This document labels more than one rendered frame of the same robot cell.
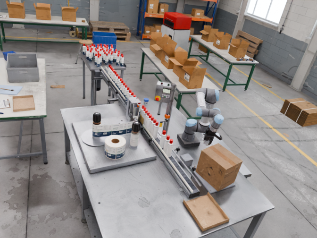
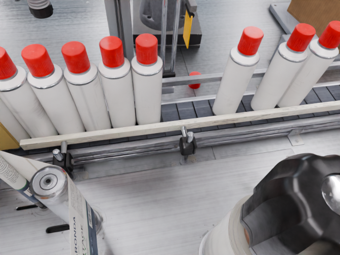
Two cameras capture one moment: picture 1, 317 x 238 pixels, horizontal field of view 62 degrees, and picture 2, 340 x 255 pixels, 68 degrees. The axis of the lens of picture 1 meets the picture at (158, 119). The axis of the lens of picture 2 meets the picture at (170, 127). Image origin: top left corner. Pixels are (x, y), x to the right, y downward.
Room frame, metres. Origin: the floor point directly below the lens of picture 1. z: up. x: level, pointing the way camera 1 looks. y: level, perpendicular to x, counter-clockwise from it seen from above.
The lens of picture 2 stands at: (2.25, 0.29, 1.32)
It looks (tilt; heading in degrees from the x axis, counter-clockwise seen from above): 56 degrees down; 286
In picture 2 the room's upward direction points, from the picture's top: 6 degrees clockwise
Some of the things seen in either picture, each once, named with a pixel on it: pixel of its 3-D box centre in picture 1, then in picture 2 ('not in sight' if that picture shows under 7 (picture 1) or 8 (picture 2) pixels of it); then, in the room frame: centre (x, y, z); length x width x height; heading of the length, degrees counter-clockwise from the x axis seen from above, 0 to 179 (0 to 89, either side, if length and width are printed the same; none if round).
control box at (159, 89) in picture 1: (163, 92); not in sight; (2.51, -0.01, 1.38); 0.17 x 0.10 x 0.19; 86
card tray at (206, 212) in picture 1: (205, 210); not in sight; (1.52, -0.51, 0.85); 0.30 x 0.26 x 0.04; 31
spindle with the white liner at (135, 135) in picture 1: (135, 134); (259, 240); (2.16, 0.21, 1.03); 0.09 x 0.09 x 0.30
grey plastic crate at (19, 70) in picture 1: (23, 67); not in sight; (3.55, 2.10, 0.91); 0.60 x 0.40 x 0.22; 29
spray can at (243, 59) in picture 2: (162, 139); (236, 78); (2.23, -0.08, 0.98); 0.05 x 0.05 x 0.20
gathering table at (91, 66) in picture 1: (102, 82); not in sight; (4.44, 1.15, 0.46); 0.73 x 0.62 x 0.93; 31
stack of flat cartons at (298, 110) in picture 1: (301, 111); not in sight; (5.31, -3.08, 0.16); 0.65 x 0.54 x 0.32; 30
